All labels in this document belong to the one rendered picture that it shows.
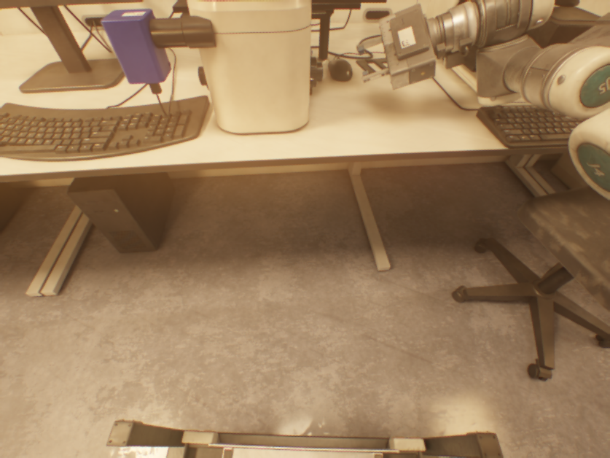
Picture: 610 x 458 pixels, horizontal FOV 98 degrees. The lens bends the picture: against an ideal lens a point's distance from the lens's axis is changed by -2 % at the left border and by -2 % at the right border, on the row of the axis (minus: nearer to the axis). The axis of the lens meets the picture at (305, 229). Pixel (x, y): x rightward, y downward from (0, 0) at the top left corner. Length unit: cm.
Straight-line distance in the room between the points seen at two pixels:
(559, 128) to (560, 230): 35
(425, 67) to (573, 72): 22
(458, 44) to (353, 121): 23
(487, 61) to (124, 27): 60
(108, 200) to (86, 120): 53
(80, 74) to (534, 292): 168
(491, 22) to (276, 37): 35
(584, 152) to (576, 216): 77
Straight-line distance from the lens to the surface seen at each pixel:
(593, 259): 105
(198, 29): 54
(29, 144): 77
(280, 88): 56
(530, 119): 81
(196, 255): 137
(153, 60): 56
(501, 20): 65
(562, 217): 111
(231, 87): 57
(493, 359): 131
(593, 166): 39
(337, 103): 73
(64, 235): 172
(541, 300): 138
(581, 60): 50
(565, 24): 93
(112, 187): 121
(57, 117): 83
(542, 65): 54
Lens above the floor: 107
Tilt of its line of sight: 51 degrees down
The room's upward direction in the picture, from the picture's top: 1 degrees clockwise
